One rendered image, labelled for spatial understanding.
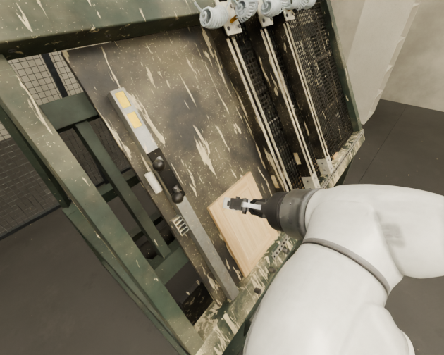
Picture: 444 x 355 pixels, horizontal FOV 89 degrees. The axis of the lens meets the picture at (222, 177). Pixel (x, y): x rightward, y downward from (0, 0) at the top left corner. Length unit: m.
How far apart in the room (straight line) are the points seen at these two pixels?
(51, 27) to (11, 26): 0.08
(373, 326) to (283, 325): 0.08
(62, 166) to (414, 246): 0.74
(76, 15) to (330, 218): 0.78
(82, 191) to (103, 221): 0.11
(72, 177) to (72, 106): 0.24
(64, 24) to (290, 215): 0.73
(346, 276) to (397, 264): 0.06
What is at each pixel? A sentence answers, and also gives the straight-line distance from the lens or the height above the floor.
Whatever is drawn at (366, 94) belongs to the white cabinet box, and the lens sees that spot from 4.63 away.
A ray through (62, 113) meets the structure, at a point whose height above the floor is 1.68.
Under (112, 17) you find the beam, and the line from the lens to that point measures 0.87.
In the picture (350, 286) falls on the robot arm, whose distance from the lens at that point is 0.27.
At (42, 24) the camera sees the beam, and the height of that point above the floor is 1.90.
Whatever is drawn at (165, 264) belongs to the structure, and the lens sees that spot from 0.97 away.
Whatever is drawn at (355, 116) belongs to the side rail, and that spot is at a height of 1.03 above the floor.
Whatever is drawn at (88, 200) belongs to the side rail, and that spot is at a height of 1.50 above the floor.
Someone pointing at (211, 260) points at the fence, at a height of 1.10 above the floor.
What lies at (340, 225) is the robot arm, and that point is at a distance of 0.30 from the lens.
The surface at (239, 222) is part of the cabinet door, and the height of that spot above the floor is 1.10.
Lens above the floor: 1.96
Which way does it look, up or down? 40 degrees down
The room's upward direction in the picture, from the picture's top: 3 degrees counter-clockwise
